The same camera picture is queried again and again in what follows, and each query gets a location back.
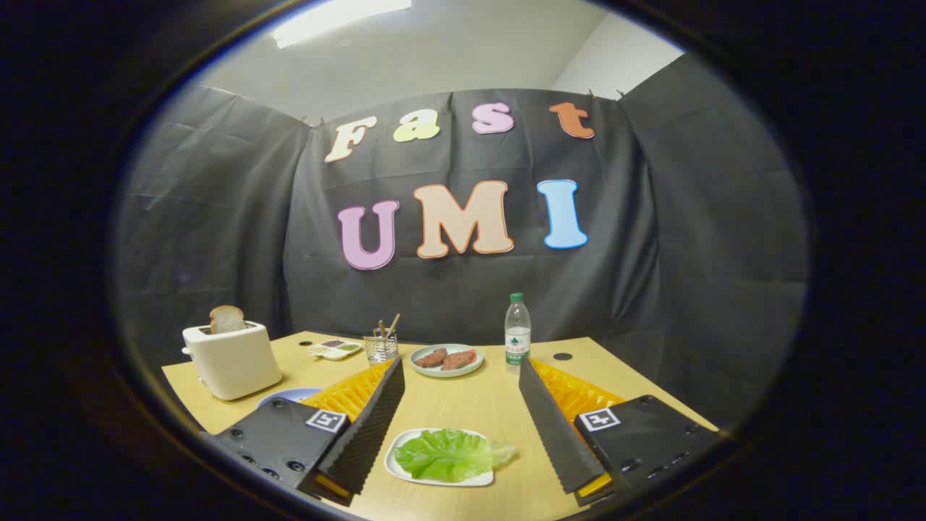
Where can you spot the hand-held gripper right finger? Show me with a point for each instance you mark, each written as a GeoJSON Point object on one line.
{"type": "Point", "coordinates": [553, 427]}

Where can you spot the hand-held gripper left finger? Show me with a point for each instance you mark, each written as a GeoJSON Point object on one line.
{"type": "Point", "coordinates": [372, 427]}

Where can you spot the white square plate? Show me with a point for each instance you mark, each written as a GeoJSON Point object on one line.
{"type": "Point", "coordinates": [405, 470]}

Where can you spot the clear glass cup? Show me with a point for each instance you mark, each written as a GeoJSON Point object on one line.
{"type": "Point", "coordinates": [380, 349]}

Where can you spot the green lettuce leaf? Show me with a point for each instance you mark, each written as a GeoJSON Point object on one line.
{"type": "Point", "coordinates": [452, 454]}

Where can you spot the light green plate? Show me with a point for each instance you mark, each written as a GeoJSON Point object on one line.
{"type": "Point", "coordinates": [434, 369]}

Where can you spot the white sauce dish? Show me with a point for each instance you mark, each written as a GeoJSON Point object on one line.
{"type": "Point", "coordinates": [334, 349]}

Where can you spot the blue plate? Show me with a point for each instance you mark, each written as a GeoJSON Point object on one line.
{"type": "Point", "coordinates": [289, 396]}

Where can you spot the brown meat patty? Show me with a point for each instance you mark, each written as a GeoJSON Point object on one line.
{"type": "Point", "coordinates": [459, 359]}
{"type": "Point", "coordinates": [432, 357]}

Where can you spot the clear water bottle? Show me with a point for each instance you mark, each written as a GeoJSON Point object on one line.
{"type": "Point", "coordinates": [517, 336]}

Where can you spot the wooden chopsticks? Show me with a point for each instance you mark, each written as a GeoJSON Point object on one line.
{"type": "Point", "coordinates": [391, 325]}

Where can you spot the white toaster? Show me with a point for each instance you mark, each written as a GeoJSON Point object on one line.
{"type": "Point", "coordinates": [235, 358]}

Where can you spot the black backdrop cloth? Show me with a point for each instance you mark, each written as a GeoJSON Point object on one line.
{"type": "Point", "coordinates": [463, 282]}

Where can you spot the slice of bread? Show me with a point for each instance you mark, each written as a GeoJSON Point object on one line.
{"type": "Point", "coordinates": [228, 318]}

